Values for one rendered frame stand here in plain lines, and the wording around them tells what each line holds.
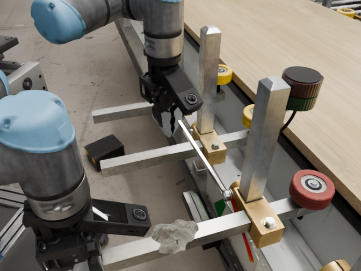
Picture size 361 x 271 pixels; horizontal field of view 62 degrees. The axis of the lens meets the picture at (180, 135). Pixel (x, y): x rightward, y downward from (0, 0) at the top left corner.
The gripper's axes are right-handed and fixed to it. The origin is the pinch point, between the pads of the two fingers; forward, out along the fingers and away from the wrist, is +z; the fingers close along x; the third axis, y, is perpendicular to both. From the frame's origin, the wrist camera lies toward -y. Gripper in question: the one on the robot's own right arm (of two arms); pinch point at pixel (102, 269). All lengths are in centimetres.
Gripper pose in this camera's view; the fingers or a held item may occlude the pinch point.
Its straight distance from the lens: 60.3
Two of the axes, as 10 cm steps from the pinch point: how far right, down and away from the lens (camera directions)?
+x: 3.1, 6.0, -7.4
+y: -9.5, 1.9, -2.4
